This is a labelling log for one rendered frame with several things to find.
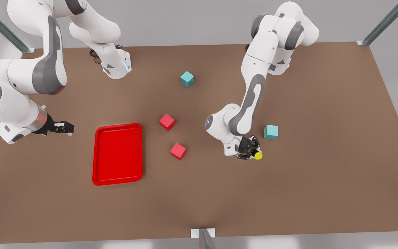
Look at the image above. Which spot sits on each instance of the small yellow cylinder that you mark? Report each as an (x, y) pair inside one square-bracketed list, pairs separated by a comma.
[(258, 156)]

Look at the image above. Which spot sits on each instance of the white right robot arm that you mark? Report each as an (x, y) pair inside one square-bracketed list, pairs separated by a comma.
[(19, 72)]

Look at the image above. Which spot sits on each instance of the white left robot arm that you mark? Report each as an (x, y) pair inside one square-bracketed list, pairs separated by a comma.
[(254, 93)]

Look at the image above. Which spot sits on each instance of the teal cube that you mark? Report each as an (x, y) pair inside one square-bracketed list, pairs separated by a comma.
[(187, 79), (271, 132)]

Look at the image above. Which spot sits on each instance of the red cube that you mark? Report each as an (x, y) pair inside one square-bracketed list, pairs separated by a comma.
[(167, 122), (178, 151)]

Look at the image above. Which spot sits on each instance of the red rectangular tray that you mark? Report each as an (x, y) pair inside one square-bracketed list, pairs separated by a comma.
[(117, 155)]

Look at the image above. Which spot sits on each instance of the silver frame post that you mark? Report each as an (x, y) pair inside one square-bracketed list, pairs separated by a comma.
[(204, 238), (5, 31), (385, 22)]

